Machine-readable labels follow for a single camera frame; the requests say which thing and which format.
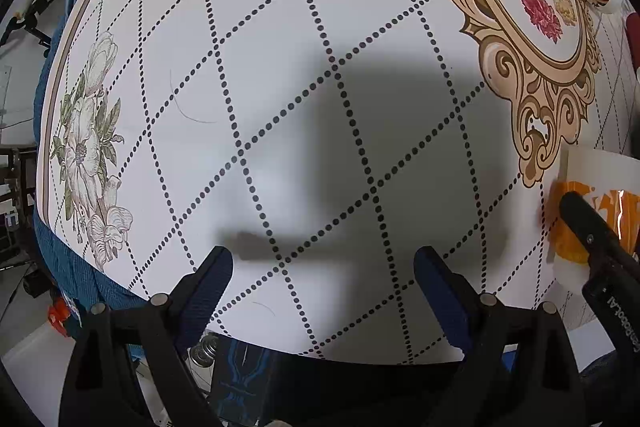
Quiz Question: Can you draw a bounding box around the white floral printed tablecloth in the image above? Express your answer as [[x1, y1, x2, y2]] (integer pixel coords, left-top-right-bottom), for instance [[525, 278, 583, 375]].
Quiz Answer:
[[35, 0, 640, 365]]

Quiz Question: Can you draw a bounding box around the white cup with orange print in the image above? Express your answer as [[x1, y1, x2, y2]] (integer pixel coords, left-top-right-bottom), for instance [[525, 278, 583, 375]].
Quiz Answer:
[[544, 146, 640, 304]]

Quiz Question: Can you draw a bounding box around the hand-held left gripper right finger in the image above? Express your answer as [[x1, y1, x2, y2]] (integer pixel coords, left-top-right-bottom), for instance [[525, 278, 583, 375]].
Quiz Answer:
[[413, 246, 587, 427]]

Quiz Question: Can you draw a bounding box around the dark box with blue pattern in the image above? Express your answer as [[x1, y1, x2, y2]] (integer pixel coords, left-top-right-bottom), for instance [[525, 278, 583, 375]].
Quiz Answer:
[[209, 336, 282, 427]]

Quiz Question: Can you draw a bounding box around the black clamp stand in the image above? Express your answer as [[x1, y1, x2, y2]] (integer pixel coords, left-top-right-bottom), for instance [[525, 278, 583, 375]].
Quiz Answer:
[[0, 13, 53, 48]]

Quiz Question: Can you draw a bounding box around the red object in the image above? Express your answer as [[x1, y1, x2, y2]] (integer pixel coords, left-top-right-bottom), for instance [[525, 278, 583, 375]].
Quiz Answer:
[[624, 12, 640, 72]]

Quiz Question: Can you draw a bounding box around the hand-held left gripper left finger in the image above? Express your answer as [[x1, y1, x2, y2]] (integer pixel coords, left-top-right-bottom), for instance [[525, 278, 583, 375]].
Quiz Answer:
[[60, 246, 236, 427]]

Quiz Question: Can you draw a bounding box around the orange plastic object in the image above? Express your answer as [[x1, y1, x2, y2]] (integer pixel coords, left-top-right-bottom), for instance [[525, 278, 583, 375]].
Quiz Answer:
[[48, 296, 72, 337]]

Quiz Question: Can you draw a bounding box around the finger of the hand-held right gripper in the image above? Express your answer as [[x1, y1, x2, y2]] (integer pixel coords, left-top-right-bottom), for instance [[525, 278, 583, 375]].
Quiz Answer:
[[558, 191, 640, 280]]

